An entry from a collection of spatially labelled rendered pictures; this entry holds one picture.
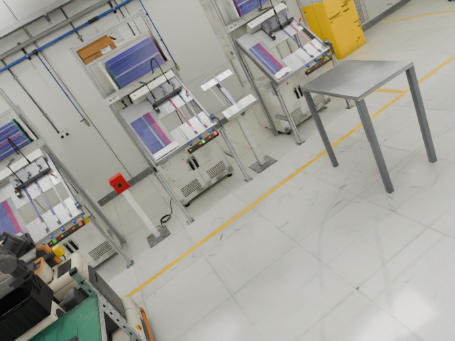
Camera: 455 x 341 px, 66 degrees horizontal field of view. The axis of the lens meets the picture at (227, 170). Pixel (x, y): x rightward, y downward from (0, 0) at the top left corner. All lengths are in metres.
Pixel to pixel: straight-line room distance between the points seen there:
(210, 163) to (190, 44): 2.14
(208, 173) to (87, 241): 1.39
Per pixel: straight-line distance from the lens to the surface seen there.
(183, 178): 3.73
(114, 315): 1.72
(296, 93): 4.14
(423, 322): 2.09
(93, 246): 3.83
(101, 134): 5.17
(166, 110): 3.55
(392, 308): 2.16
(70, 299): 2.23
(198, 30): 5.39
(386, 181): 2.74
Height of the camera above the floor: 1.73
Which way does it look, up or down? 25 degrees down
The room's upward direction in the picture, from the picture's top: 30 degrees counter-clockwise
